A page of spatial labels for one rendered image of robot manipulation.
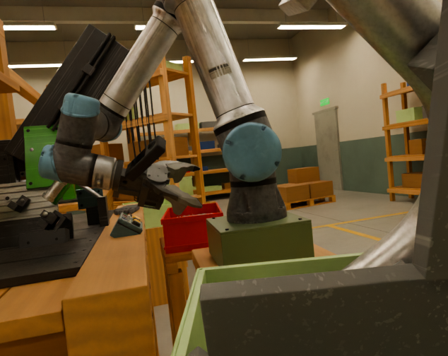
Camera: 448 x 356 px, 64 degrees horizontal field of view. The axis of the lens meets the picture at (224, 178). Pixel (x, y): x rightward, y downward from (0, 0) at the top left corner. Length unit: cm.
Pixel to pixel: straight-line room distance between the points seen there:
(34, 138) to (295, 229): 89
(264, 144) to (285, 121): 1062
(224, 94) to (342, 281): 59
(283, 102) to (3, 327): 1095
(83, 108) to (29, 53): 1006
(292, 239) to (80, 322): 45
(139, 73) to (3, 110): 132
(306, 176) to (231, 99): 703
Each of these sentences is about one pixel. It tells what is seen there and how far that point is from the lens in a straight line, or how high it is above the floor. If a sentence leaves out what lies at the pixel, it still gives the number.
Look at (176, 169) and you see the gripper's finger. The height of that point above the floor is 109.
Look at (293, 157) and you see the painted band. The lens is 1134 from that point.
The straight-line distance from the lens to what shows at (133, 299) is 66.
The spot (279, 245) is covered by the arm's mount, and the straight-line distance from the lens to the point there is 81.
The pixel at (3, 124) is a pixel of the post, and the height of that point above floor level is 139.
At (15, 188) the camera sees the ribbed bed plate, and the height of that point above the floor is 107.
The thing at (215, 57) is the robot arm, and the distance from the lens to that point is 74.
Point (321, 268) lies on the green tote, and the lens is 49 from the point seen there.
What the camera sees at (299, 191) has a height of 33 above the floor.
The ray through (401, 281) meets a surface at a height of 104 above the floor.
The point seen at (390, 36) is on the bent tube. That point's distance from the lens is 18.
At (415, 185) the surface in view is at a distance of 703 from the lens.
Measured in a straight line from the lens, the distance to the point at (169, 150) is 374.
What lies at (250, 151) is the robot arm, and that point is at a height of 111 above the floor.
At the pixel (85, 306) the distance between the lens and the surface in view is 67.
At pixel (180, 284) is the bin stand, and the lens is 125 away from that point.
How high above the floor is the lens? 110
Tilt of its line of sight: 3 degrees down
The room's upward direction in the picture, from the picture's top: 6 degrees counter-clockwise
